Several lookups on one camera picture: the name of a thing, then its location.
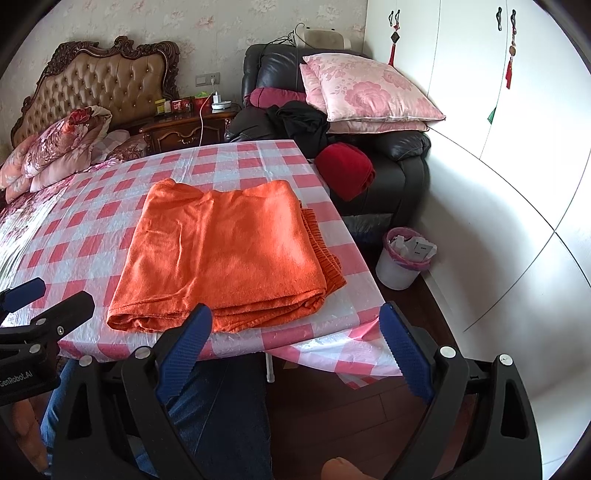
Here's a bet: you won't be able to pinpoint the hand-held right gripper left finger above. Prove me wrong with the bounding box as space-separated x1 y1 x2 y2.
53 302 214 480

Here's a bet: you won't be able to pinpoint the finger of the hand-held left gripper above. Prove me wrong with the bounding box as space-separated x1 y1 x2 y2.
18 291 95 344
0 278 47 319

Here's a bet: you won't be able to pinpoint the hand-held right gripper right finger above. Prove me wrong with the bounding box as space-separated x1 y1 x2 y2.
379 301 541 480

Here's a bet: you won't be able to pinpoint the orange towel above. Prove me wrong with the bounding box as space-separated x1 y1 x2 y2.
106 179 347 334

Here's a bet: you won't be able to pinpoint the person's right hand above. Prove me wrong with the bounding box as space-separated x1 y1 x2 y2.
320 456 370 480

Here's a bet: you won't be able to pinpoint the person's blue jeans legs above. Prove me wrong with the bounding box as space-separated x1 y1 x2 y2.
39 355 278 480

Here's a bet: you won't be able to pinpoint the floral bedsheet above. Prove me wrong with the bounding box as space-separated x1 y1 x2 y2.
0 187 58 275

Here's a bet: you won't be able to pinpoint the pink checkered plastic tablecloth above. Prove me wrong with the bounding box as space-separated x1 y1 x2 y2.
0 138 404 391

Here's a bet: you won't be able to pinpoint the white trash bin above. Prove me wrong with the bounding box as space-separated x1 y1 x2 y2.
375 226 438 291

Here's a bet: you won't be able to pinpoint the paper scraps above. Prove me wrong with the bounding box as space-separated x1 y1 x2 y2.
390 234 437 261

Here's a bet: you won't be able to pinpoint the floral pillows at headboard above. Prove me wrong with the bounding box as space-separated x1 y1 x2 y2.
0 105 114 204

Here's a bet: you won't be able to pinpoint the pink plaid pillow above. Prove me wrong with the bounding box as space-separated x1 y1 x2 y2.
95 129 132 160

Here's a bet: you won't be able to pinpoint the red folded blanket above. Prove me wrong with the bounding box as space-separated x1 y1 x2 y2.
315 142 377 203

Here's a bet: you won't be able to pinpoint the white wardrobe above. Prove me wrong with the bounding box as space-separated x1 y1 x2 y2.
365 0 591 462

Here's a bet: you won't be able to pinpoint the black leather armchair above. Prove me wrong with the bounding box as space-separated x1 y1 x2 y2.
224 43 432 217

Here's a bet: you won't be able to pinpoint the dark wooden nightstand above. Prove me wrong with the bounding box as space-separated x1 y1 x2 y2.
113 108 241 153

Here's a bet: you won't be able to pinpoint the tufted leather headboard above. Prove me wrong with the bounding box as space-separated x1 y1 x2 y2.
10 36 181 148

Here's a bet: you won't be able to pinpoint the black clothing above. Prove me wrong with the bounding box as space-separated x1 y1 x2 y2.
265 100 331 160

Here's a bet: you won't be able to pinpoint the pink floral pillow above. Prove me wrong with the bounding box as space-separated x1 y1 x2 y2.
299 63 430 134
302 52 446 123

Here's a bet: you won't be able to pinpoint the maroon bolster cushion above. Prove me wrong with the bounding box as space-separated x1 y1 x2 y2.
245 87 309 109

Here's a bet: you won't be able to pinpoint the red knot ornament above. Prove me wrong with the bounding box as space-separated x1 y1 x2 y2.
387 9 402 68

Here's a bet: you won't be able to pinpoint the red tassel ornament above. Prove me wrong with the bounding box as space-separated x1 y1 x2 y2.
505 10 518 90

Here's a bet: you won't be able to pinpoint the white appliance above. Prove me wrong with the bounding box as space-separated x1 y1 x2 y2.
295 25 352 51

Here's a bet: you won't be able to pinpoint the white charger cable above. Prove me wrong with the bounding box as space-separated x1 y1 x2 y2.
198 90 220 148

